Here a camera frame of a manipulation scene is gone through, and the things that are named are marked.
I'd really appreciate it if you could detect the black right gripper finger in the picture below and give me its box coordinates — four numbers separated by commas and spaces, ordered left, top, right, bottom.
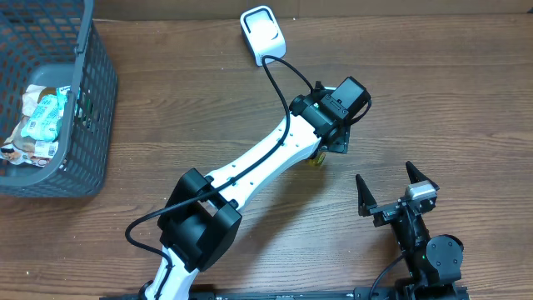
356, 174, 377, 217
406, 161, 440, 190

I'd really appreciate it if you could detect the yellow dish soap bottle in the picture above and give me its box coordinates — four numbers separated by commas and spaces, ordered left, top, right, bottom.
306, 151, 326, 167

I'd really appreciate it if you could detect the teal wet wipes pack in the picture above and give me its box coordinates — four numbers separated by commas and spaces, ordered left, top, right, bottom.
21, 84, 71, 142

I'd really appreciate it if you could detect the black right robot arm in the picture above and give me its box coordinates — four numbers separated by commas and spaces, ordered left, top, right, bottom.
354, 161, 470, 300

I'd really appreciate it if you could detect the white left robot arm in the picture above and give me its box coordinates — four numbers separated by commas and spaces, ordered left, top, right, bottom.
139, 77, 370, 299

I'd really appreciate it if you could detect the white barcode scanner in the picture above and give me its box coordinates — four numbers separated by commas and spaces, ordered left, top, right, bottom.
240, 5, 286, 67

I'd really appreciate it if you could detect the grey plastic mesh basket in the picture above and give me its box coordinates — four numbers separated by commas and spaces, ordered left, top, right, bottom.
1, 0, 118, 198

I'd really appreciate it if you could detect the brown nut snack bag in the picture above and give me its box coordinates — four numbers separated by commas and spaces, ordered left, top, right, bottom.
1, 84, 58, 168

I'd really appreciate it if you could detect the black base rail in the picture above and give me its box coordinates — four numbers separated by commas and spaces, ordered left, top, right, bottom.
99, 287, 471, 300

